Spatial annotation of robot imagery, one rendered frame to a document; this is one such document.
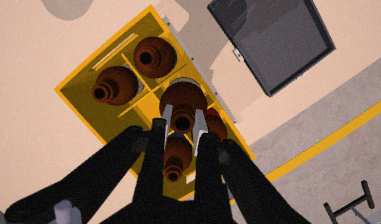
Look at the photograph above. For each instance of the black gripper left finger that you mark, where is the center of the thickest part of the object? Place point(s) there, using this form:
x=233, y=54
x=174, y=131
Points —
x=78, y=196

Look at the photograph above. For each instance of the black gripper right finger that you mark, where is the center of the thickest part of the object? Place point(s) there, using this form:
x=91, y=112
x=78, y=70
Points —
x=257, y=199

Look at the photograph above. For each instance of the yellow divided crate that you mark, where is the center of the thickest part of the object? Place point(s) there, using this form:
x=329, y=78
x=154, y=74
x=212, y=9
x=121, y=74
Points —
x=107, y=121

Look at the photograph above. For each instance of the grey square tray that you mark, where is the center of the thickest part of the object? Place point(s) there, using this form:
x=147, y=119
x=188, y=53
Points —
x=282, y=38

